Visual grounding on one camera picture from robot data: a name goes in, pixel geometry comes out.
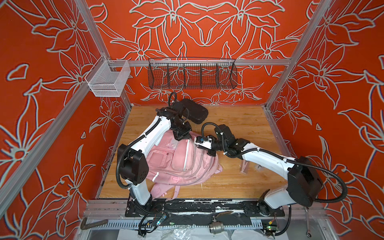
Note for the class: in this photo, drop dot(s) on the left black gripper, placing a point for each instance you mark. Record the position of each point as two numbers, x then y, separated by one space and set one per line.
186 134

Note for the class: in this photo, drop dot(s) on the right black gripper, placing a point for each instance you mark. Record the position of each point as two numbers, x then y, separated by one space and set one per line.
210 152

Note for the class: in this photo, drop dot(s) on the pink student backpack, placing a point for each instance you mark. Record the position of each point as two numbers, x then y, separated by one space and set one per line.
173 164

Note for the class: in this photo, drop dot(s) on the clear eraser box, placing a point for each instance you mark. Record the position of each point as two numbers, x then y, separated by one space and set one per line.
259 168

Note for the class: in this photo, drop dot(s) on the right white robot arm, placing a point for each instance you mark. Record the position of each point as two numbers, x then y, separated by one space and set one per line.
303 181

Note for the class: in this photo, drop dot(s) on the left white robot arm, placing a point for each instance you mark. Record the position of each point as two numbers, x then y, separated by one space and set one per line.
132 167

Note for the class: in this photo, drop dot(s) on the black pencil case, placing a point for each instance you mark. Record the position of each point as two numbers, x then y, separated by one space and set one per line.
191 110

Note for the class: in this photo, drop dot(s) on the metal ball valve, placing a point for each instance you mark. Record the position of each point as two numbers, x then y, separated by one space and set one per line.
216 227

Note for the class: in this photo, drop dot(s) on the silver wrench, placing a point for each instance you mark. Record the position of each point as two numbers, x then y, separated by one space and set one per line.
308 233

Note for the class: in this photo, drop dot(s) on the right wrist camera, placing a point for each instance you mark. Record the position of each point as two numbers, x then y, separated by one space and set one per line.
200 142

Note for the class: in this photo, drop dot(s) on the black wire wall basket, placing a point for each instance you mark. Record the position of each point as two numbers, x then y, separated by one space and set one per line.
192 73

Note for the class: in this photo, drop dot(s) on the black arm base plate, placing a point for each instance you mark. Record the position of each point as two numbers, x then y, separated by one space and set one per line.
248 207

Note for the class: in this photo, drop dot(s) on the white wire wall basket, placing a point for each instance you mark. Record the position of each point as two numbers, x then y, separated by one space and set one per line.
108 78

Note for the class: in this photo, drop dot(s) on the white cable duct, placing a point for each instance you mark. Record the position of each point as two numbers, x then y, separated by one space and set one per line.
133 224

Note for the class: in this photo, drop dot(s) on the rusty metal bracket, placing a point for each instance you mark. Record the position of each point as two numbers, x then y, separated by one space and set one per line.
85 225

